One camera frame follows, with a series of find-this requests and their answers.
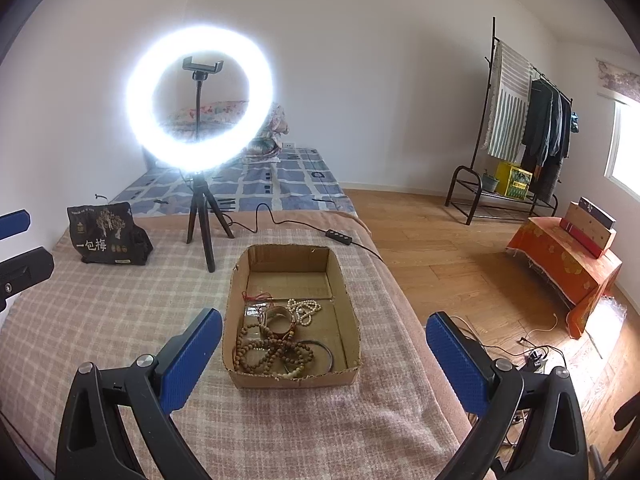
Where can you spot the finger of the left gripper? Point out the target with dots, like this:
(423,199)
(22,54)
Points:
(24,271)
(14,223)

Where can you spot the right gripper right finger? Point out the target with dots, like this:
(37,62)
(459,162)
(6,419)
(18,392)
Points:
(529,425)

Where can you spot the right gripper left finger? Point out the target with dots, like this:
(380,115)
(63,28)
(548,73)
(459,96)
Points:
(93,441)

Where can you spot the red string jade charm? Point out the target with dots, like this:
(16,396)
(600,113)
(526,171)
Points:
(261,300)

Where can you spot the black snack bag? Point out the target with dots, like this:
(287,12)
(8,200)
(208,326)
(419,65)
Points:
(107,234)

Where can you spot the pink plaid blanket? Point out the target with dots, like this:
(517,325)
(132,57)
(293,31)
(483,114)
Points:
(384,410)

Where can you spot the orange cloth covered table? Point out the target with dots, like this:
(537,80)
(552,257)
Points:
(581,277)

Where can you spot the black tripod stand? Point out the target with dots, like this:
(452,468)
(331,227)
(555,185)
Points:
(202,202)

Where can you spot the books on table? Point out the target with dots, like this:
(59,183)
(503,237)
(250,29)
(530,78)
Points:
(587,229)

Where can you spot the black clothes rack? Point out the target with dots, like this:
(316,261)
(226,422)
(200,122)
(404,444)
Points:
(472,188)

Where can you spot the brown cardboard tray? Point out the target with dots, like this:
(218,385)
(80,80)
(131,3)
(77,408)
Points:
(309,281)

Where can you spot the folded floral quilt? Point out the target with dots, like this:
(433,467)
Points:
(221,116)

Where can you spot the black phone holder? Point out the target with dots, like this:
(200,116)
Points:
(200,73)

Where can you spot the yellow box under rack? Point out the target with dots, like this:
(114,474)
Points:
(513,181)

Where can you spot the white window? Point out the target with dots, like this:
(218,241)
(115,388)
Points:
(622,166)

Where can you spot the dark hanging clothes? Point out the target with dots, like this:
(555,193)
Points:
(546,137)

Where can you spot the striped hanging towel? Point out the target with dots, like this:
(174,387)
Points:
(508,101)

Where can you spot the blue patterned bedsheet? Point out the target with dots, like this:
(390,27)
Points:
(299,179)

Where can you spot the white ring light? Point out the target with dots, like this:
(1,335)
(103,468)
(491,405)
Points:
(199,154)

